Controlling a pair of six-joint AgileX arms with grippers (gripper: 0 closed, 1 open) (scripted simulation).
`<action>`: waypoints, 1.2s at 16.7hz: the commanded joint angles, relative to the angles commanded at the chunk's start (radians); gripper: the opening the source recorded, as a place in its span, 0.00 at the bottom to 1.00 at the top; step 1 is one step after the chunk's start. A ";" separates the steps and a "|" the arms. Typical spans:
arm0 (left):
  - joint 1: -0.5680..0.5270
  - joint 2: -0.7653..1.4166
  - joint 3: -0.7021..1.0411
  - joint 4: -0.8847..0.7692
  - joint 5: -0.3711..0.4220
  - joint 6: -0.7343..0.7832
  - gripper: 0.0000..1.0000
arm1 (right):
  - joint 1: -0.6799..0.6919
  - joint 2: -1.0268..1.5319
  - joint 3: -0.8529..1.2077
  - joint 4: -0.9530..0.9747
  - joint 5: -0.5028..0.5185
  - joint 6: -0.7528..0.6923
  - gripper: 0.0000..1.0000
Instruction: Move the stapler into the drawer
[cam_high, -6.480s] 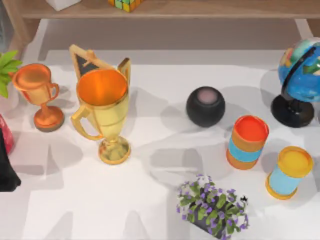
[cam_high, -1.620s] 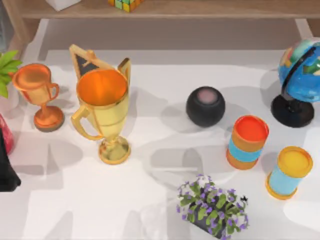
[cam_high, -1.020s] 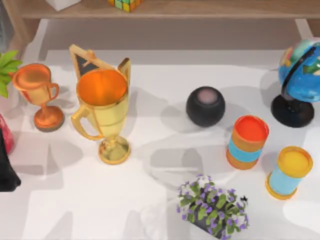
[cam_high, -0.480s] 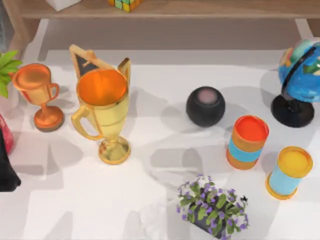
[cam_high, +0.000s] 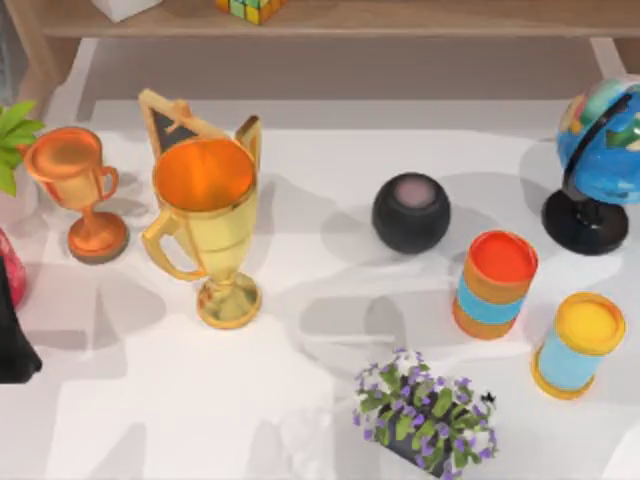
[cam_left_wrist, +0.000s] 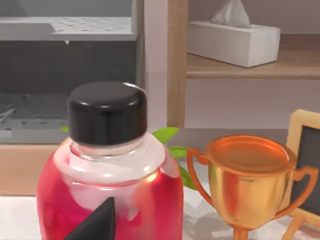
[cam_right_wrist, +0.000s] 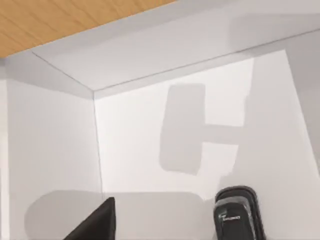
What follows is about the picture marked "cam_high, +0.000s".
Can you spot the black round speaker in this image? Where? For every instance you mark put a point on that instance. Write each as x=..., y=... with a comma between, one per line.
x=411, y=215

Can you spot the large gold trophy cup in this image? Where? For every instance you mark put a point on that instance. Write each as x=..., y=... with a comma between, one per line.
x=210, y=210

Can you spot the orange and blue can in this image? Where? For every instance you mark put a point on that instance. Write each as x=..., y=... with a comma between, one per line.
x=495, y=285

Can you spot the purple flower plant pot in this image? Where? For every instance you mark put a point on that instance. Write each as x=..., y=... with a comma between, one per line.
x=425, y=415

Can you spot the wooden open shelf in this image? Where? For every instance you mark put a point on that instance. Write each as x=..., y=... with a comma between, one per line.
x=320, y=22

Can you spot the multicoloured puzzle cube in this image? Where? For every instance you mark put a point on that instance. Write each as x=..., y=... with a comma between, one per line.
x=252, y=7

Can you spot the bronze trophy cup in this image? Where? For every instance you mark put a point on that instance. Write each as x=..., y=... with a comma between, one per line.
x=75, y=170

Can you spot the yellow and blue can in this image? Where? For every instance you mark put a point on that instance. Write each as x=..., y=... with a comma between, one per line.
x=580, y=345

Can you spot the blue globe on black stand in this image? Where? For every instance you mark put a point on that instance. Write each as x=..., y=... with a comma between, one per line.
x=600, y=150

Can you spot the white box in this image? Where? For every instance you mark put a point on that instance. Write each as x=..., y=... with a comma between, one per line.
x=122, y=7

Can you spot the red object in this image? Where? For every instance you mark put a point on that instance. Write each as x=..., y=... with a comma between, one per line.
x=12, y=270

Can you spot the green leafy plant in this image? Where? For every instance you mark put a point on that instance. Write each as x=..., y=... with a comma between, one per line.
x=12, y=140

